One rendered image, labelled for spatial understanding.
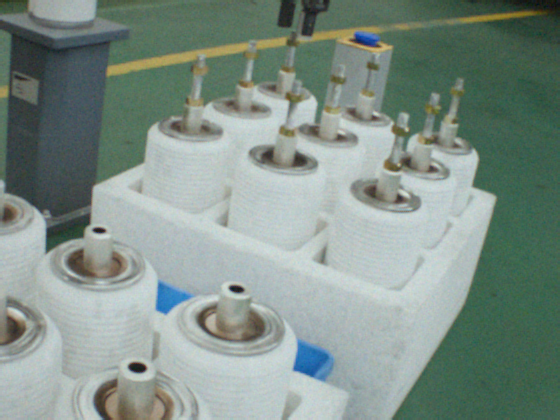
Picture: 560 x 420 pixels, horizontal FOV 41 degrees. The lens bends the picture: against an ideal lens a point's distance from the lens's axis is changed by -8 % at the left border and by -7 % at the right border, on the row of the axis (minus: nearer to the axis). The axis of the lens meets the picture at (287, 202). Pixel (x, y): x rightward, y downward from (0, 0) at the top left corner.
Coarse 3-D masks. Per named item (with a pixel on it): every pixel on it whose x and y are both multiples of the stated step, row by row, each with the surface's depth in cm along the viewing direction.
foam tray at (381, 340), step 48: (96, 192) 87; (480, 192) 107; (144, 240) 86; (192, 240) 83; (240, 240) 82; (480, 240) 105; (192, 288) 85; (288, 288) 79; (336, 288) 77; (384, 288) 77; (432, 288) 79; (336, 336) 79; (384, 336) 76; (432, 336) 92; (336, 384) 80; (384, 384) 78
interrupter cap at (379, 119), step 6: (342, 108) 105; (348, 108) 105; (354, 108) 106; (342, 114) 102; (348, 114) 103; (354, 114) 105; (372, 114) 106; (378, 114) 105; (384, 114) 106; (348, 120) 101; (354, 120) 101; (360, 120) 102; (366, 120) 102; (372, 120) 103; (378, 120) 103; (384, 120) 104; (390, 120) 104; (372, 126) 101; (378, 126) 101; (384, 126) 102
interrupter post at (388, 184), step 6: (384, 174) 78; (390, 174) 78; (396, 174) 78; (378, 180) 79; (384, 180) 79; (390, 180) 78; (396, 180) 78; (378, 186) 79; (384, 186) 79; (390, 186) 79; (396, 186) 79; (378, 192) 79; (384, 192) 79; (390, 192) 79; (396, 192) 79; (384, 198) 79; (390, 198) 79
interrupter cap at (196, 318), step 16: (192, 304) 55; (208, 304) 55; (256, 304) 57; (176, 320) 53; (192, 320) 53; (208, 320) 54; (256, 320) 55; (272, 320) 55; (192, 336) 51; (208, 336) 52; (224, 336) 53; (240, 336) 53; (256, 336) 53; (272, 336) 53; (224, 352) 50; (240, 352) 51; (256, 352) 51
